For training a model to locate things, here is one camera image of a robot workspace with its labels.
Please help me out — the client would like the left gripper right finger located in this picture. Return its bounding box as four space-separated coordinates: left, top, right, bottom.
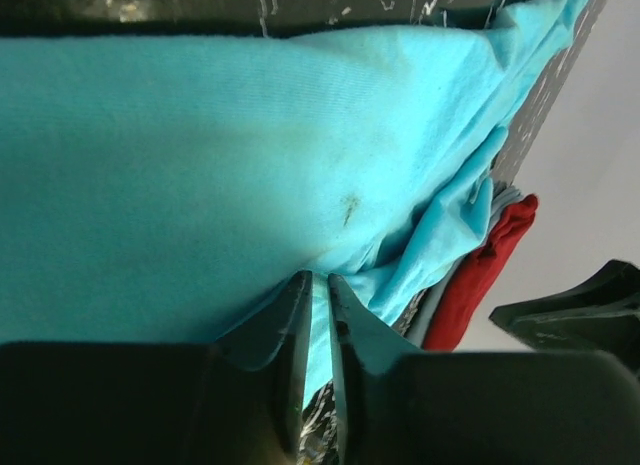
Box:
328 275 639 464

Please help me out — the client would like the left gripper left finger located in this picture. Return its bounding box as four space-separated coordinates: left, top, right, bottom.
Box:
1 271 313 464

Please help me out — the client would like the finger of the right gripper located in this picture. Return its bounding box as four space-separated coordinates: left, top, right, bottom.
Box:
490 260 639 370

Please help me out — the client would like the cyan polo shirt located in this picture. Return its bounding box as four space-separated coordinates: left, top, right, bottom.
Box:
0 0 596 401

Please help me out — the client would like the folded grey-blue shirt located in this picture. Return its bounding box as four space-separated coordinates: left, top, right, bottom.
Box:
403 182 524 348

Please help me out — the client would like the folded red shirt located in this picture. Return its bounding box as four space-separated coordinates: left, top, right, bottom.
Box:
421 194 539 352

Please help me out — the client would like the black marble pattern mat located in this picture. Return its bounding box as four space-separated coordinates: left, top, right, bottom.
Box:
1 0 602 451

